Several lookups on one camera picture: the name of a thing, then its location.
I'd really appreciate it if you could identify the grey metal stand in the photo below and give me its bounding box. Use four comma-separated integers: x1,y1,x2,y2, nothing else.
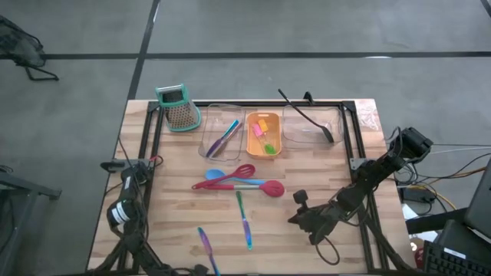
0,164,63,276

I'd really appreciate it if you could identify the red slotted spoon metal handle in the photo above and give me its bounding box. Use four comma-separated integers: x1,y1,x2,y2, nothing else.
206,179,286,199

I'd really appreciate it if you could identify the clear plastic bag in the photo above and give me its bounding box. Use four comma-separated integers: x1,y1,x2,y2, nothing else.
354,100,381,132

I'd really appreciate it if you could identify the black mesh chair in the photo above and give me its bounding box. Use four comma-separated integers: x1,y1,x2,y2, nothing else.
0,14,61,82

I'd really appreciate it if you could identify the orange plastic bin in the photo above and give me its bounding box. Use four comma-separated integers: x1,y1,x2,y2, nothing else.
245,111,283,160

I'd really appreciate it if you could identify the black power brick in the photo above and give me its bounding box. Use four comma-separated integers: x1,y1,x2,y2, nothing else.
400,186,437,205

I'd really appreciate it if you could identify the black desk bar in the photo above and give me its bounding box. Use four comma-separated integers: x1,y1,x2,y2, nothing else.
404,206,470,235

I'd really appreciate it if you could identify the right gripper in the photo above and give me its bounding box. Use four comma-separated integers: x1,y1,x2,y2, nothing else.
288,189,344,246

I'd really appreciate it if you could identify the blue silicone spoon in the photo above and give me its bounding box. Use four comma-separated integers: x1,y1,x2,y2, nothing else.
204,169,266,186

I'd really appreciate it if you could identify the black aluminium table frame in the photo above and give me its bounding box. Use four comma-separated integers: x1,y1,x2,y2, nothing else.
114,99,417,274

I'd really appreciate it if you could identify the black cable bundle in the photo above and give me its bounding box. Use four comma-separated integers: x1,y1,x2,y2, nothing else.
383,126,491,192

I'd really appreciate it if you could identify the yellow cable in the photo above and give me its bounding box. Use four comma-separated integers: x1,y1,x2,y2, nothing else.
406,166,488,211

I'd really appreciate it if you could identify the pink silicone spatula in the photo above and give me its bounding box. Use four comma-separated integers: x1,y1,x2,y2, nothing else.
251,123,272,153

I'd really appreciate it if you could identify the computer monitor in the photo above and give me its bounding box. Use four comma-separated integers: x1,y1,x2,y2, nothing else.
463,156,491,241

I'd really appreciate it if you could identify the red slotted spatula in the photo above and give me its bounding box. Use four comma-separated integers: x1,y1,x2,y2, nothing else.
191,163,257,191

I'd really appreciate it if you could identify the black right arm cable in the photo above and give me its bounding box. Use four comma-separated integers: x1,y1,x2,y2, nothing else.
315,235,341,266

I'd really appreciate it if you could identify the teal steel box grater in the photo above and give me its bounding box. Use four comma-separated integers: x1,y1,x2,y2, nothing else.
154,83,203,133

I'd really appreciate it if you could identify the clear plastic container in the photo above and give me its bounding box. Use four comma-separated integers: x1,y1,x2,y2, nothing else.
282,103,344,150
196,102,246,164

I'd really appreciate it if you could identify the black keyboard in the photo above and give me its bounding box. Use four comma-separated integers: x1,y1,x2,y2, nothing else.
421,240,491,276

